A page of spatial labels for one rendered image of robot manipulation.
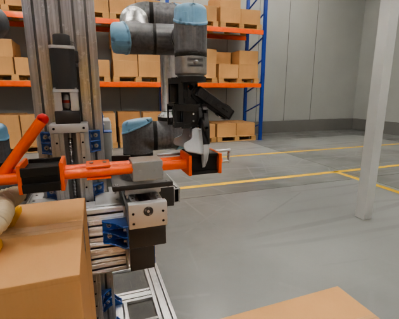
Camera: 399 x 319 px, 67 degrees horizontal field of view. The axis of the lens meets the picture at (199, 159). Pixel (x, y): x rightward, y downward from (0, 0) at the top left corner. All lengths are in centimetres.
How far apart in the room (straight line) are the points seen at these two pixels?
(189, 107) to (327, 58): 1147
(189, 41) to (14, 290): 57
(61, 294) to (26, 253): 13
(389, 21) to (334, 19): 880
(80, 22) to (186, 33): 70
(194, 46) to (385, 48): 301
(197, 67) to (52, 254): 48
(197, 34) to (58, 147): 74
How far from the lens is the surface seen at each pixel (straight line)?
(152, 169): 69
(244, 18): 895
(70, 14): 135
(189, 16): 72
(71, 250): 65
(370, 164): 365
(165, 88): 117
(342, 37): 1256
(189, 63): 70
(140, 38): 80
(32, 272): 61
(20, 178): 69
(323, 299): 145
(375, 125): 359
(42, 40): 134
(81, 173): 68
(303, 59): 1146
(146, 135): 115
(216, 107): 73
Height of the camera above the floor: 137
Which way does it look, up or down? 13 degrees down
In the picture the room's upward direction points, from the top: straight up
